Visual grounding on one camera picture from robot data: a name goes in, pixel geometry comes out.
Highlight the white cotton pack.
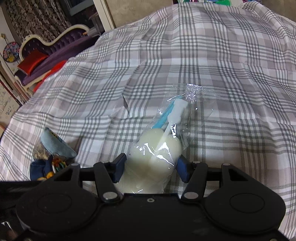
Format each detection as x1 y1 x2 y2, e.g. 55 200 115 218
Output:
116 84 218 194

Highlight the light blue sachet pouch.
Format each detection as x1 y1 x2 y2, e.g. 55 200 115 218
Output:
32 128 77 161

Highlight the navy yellow silk scarf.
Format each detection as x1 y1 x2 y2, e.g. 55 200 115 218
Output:
30 155 67 181

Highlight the grey plaid bed cover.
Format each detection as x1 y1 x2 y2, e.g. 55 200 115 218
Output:
1 2 295 238

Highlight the red satin cushion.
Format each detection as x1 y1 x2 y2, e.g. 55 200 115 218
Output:
18 49 49 76

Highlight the purple chaise sofa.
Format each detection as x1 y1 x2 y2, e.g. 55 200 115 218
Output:
15 24 100 96

